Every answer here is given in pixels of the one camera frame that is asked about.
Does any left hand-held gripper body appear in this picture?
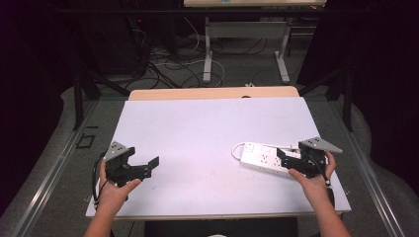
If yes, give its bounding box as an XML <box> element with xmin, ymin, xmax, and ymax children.
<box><xmin>103</xmin><ymin>140</ymin><xmax>136</xmax><ymax>188</ymax></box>

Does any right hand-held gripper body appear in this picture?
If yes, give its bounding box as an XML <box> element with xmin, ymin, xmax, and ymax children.
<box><xmin>296</xmin><ymin>136</ymin><xmax>344</xmax><ymax>180</ymax></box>

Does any white power strip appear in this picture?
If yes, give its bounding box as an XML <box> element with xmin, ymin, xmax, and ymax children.
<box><xmin>239</xmin><ymin>141</ymin><xmax>302</xmax><ymax>179</ymax></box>

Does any person's right hand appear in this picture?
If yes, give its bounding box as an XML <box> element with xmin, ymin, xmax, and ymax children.
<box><xmin>289</xmin><ymin>150</ymin><xmax>337</xmax><ymax>204</ymax></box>

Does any person's left hand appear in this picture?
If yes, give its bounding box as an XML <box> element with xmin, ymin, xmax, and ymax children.
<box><xmin>96</xmin><ymin>161</ymin><xmax>142</xmax><ymax>211</ymax></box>

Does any white table mat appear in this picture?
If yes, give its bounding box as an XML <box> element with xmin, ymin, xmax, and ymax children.
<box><xmin>85</xmin><ymin>96</ymin><xmax>352</xmax><ymax>218</ymax></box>

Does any black metal stand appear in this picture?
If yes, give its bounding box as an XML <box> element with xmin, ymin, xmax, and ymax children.
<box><xmin>297</xmin><ymin>64</ymin><xmax>356</xmax><ymax>133</ymax></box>
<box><xmin>72</xmin><ymin>64</ymin><xmax>131</xmax><ymax>131</ymax></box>

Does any wooden table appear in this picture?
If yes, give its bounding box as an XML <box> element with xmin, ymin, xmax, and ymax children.
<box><xmin>84</xmin><ymin>85</ymin><xmax>352</xmax><ymax>221</ymax></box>

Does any black curtain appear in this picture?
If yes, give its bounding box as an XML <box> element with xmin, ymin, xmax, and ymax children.
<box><xmin>0</xmin><ymin>0</ymin><xmax>83</xmax><ymax>218</ymax></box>
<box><xmin>297</xmin><ymin>0</ymin><xmax>419</xmax><ymax>189</ymax></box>

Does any black computer tower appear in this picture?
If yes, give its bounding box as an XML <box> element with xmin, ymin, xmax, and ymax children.
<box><xmin>78</xmin><ymin>15</ymin><xmax>146</xmax><ymax>77</ymax></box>

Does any white metal-legged desk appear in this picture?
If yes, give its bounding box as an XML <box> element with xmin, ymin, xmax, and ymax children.
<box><xmin>183</xmin><ymin>0</ymin><xmax>328</xmax><ymax>85</ymax></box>

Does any black horizontal bar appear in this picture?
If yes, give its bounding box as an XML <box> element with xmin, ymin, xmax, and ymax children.
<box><xmin>54</xmin><ymin>7</ymin><xmax>364</xmax><ymax>16</ymax></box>

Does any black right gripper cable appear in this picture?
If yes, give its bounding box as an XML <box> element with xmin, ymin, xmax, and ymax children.
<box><xmin>309</xmin><ymin>157</ymin><xmax>336</xmax><ymax>207</ymax></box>

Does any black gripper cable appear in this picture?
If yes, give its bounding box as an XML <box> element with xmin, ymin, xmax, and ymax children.
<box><xmin>91</xmin><ymin>152</ymin><xmax>111</xmax><ymax>209</ymax></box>
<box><xmin>309</xmin><ymin>157</ymin><xmax>336</xmax><ymax>207</ymax></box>

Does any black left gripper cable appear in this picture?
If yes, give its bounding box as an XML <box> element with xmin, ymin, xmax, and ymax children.
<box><xmin>91</xmin><ymin>152</ymin><xmax>111</xmax><ymax>209</ymax></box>

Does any aluminium floor rail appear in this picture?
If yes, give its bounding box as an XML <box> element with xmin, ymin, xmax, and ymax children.
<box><xmin>9</xmin><ymin>100</ymin><xmax>100</xmax><ymax>237</ymax></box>
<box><xmin>327</xmin><ymin>100</ymin><xmax>407</xmax><ymax>237</ymax></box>

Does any black floor cable bundle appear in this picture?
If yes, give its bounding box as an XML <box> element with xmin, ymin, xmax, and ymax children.
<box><xmin>126</xmin><ymin>17</ymin><xmax>206</xmax><ymax>90</ymax></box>

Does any white floor cable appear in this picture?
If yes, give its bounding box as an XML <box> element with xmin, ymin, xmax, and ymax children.
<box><xmin>153</xmin><ymin>16</ymin><xmax>227</xmax><ymax>88</ymax></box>

